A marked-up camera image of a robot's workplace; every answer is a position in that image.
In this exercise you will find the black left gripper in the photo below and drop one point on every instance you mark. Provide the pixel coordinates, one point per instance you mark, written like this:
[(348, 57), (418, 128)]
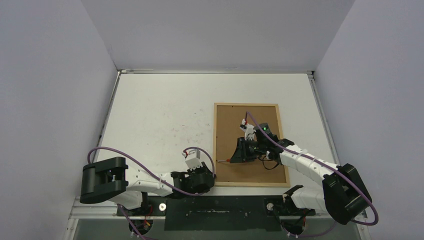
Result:
[(200, 170)]

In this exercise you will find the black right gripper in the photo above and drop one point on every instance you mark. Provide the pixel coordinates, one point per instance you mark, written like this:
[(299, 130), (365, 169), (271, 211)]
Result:
[(245, 152)]

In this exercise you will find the wooden picture frame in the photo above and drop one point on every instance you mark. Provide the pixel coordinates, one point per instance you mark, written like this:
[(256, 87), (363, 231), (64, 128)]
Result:
[(226, 131)]

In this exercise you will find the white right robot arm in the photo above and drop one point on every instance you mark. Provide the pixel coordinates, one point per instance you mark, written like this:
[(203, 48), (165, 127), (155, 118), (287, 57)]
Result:
[(343, 194)]

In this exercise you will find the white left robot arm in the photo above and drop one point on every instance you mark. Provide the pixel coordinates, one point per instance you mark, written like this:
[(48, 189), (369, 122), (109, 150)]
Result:
[(113, 180)]

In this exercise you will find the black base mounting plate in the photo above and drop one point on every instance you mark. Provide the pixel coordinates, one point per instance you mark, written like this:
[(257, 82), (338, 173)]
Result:
[(218, 213)]

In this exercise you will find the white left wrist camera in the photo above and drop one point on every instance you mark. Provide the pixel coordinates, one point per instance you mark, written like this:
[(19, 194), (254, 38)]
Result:
[(192, 159)]

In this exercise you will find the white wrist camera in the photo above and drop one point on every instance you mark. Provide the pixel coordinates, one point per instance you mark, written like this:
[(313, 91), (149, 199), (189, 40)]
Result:
[(248, 129), (192, 159)]

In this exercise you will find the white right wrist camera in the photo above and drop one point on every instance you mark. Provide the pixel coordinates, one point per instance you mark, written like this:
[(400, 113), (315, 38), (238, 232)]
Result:
[(248, 129)]

